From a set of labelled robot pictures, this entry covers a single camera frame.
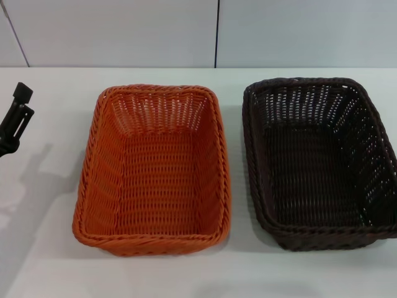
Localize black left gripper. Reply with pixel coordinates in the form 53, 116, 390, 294
0, 81, 35, 158

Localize orange woven plastic basket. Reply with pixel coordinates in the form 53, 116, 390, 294
71, 83, 233, 257

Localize dark brown woven basket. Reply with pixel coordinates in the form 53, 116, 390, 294
242, 76, 397, 252

